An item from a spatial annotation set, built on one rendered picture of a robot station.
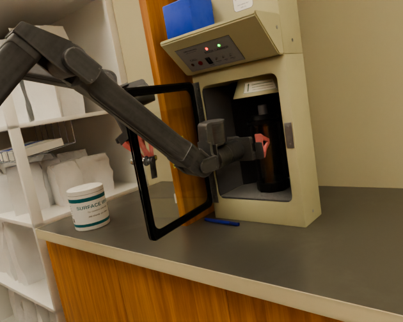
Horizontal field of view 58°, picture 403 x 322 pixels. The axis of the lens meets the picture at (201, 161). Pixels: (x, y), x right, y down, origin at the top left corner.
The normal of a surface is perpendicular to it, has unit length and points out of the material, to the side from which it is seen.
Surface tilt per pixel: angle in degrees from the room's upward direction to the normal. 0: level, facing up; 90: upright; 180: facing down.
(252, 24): 135
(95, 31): 90
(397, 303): 0
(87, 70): 94
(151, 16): 90
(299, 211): 90
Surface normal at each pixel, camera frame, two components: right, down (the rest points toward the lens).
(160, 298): -0.64, 0.23
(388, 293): -0.17, -0.97
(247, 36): -0.33, 0.85
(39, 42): 0.62, 0.09
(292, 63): 0.76, -0.02
